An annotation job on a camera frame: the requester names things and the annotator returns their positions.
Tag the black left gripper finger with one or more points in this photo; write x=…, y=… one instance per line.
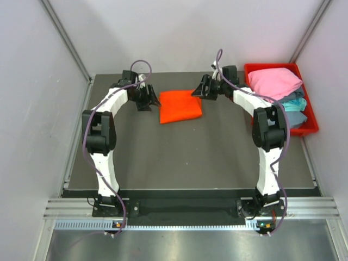
x=153, y=99
x=143, y=107

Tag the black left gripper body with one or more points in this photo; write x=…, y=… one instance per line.
x=141, y=97

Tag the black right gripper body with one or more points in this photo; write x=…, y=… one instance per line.
x=216, y=87

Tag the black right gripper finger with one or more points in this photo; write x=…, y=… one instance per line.
x=203, y=88
x=209, y=97

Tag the orange t-shirt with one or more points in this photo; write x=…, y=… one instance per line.
x=179, y=105

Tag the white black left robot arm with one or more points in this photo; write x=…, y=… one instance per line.
x=98, y=127

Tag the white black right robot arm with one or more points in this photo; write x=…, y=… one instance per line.
x=269, y=129

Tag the pink folded t-shirt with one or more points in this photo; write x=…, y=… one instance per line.
x=275, y=83

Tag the blue-grey folded t-shirt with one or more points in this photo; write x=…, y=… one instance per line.
x=296, y=119

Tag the grey-blue folded t-shirt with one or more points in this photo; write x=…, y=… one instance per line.
x=299, y=93

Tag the teal folded t-shirt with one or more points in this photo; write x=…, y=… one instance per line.
x=295, y=105

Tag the red plastic bin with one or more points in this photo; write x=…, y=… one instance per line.
x=310, y=126

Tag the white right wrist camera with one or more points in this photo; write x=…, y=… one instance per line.
x=217, y=71

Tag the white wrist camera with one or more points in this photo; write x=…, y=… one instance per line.
x=217, y=71
x=141, y=81

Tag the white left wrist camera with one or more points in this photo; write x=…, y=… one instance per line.
x=141, y=81

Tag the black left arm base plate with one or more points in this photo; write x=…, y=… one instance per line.
x=112, y=207

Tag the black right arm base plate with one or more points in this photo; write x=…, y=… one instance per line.
x=249, y=209

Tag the aluminium frame rail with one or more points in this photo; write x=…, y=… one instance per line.
x=298, y=207

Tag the grey slotted cable duct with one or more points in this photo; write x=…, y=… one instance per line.
x=115, y=225

